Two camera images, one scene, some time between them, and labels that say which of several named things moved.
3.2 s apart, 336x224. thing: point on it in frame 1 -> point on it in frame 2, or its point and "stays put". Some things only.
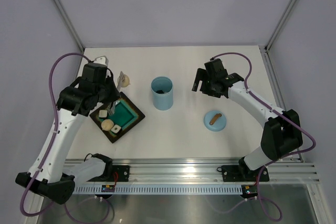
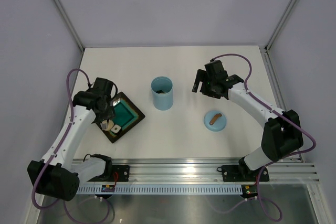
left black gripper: [115, 94] -> [109, 114]
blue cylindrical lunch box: [162, 92] stays put
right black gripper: [201, 75] stays put
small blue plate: [218, 125] stays put
